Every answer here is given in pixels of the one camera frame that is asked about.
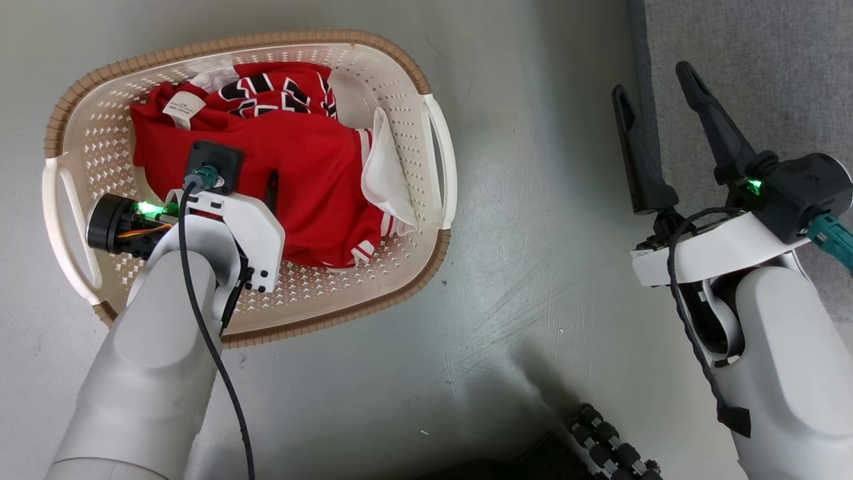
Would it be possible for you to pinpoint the cream laundry basket brown rim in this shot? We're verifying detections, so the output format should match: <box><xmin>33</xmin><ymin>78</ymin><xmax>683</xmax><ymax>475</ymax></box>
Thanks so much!
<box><xmin>41</xmin><ymin>28</ymin><xmax>458</xmax><ymax>349</ymax></box>

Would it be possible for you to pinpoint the grey fabric sofa seat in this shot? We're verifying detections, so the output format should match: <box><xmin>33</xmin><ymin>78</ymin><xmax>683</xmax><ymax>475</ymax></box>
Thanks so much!
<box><xmin>628</xmin><ymin>0</ymin><xmax>853</xmax><ymax>321</ymax></box>

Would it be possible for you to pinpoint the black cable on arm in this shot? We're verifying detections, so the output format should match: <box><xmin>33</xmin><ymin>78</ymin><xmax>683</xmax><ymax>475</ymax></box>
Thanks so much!
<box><xmin>666</xmin><ymin>207</ymin><xmax>752</xmax><ymax>439</ymax></box>
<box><xmin>177</xmin><ymin>180</ymin><xmax>257</xmax><ymax>480</ymax></box>

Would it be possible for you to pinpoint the teal plug on left camera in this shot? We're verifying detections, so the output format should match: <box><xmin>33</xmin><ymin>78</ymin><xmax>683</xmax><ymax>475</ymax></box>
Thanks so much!
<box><xmin>183</xmin><ymin>165</ymin><xmax>221</xmax><ymax>194</ymax></box>

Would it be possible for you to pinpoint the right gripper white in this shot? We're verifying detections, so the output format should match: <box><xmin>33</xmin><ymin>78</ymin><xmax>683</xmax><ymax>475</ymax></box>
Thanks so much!
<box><xmin>612</xmin><ymin>61</ymin><xmax>815</xmax><ymax>287</ymax></box>

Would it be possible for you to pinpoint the teal plug on right camera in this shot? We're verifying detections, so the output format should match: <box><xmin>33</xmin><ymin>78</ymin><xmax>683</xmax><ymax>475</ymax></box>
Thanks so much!
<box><xmin>805</xmin><ymin>213</ymin><xmax>853</xmax><ymax>271</ymax></box>

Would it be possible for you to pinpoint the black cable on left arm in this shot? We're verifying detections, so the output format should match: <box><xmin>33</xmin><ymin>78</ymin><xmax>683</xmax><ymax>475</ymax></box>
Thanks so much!
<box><xmin>177</xmin><ymin>180</ymin><xmax>257</xmax><ymax>480</ymax></box>

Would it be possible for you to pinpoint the teal plug on camera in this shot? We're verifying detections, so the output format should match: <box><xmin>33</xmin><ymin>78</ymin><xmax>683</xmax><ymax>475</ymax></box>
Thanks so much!
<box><xmin>183</xmin><ymin>165</ymin><xmax>221</xmax><ymax>194</ymax></box>
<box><xmin>805</xmin><ymin>213</ymin><xmax>853</xmax><ymax>271</ymax></box>

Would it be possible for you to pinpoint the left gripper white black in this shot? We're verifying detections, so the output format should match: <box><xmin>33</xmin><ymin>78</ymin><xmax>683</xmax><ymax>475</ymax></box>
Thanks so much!
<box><xmin>87</xmin><ymin>170</ymin><xmax>287</xmax><ymax>294</ymax></box>

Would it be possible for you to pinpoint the red garment with white trim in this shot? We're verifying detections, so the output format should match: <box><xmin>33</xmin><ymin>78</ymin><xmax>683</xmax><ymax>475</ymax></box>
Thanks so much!
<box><xmin>130</xmin><ymin>81</ymin><xmax>419</xmax><ymax>271</ymax></box>

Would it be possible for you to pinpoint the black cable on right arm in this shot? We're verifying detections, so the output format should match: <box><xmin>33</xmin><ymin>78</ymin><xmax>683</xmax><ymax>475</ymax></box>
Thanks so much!
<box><xmin>666</xmin><ymin>207</ymin><xmax>752</xmax><ymax>439</ymax></box>

